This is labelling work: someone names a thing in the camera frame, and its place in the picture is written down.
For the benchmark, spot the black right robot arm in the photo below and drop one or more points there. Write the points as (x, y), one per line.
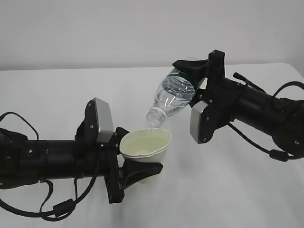
(280, 118)

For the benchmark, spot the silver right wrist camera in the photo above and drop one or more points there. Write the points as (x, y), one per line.
(198, 118)

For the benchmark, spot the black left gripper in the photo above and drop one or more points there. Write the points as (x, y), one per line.
(100, 159)

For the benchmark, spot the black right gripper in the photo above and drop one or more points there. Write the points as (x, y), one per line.
(221, 94)

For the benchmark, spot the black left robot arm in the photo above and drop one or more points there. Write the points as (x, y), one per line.
(26, 162)

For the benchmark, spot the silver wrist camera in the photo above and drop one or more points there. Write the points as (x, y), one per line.
(105, 126)
(198, 118)

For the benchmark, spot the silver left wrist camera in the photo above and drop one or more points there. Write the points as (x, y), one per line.
(105, 126)

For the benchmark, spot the white paper cup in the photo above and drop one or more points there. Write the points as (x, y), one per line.
(146, 145)

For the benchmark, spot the clear green-label water bottle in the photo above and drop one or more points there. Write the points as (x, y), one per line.
(173, 94)

